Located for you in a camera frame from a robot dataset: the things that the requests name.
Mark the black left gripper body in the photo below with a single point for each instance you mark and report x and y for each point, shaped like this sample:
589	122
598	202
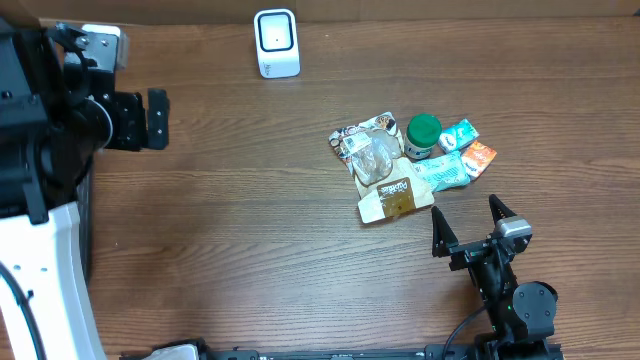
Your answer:
129	128

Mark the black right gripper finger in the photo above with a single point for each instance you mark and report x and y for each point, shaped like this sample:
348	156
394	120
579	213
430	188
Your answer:
500	212
443	236

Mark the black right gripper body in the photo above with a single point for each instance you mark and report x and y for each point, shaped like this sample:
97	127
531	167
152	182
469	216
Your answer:
490	276

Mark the orange tissue pack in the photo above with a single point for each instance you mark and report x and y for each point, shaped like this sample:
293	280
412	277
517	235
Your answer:
477	158

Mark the teal wipes pouch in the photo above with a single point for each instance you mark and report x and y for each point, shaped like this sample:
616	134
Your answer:
443	172

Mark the brown white snack bag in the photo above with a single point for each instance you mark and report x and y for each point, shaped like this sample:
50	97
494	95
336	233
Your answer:
386	180

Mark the teal tissue pack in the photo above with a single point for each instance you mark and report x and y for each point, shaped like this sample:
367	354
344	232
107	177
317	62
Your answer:
457	136

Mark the green lid jar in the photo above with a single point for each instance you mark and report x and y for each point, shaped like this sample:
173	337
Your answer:
422	134

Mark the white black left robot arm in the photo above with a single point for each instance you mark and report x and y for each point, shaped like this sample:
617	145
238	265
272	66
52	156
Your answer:
59	107

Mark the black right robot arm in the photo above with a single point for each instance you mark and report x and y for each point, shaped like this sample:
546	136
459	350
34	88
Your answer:
521	315

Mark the white barcode scanner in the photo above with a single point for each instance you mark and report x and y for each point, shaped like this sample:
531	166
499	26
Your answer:
277	45

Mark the dark mesh basket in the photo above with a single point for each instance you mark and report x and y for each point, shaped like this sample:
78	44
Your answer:
84	192

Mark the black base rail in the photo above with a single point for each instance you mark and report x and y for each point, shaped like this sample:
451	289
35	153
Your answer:
350	354

